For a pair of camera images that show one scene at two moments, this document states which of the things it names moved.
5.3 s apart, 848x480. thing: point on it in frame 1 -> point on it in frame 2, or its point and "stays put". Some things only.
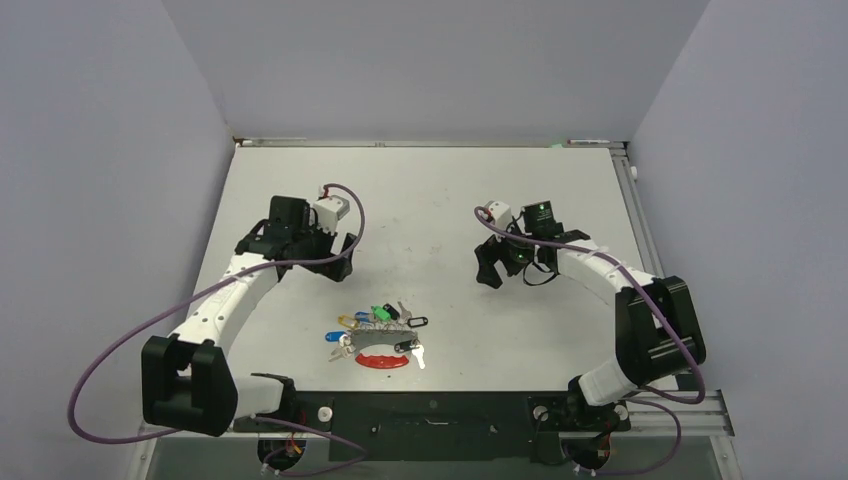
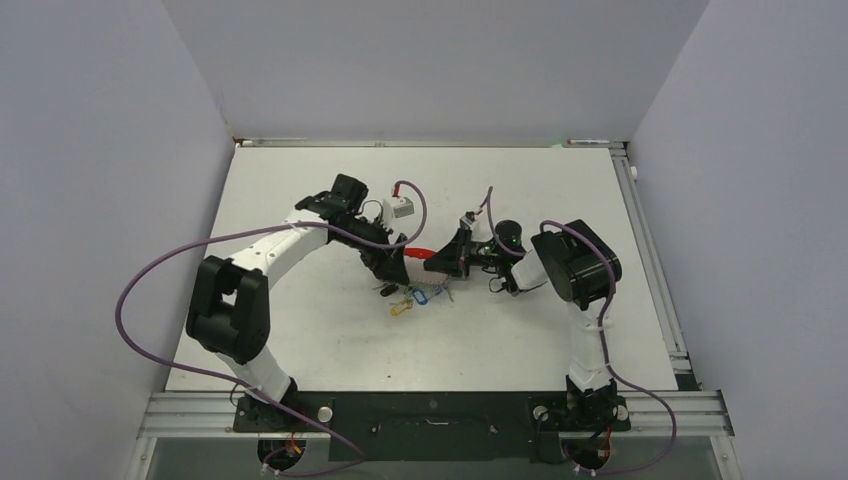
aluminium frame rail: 689,410 stays put
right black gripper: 489,253 -> 455,257
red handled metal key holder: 364,338 -> 418,253
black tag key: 417,321 -> 387,290
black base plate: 438,426 stays put
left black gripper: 334,269 -> 387,264
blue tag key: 333,336 -> 419,296
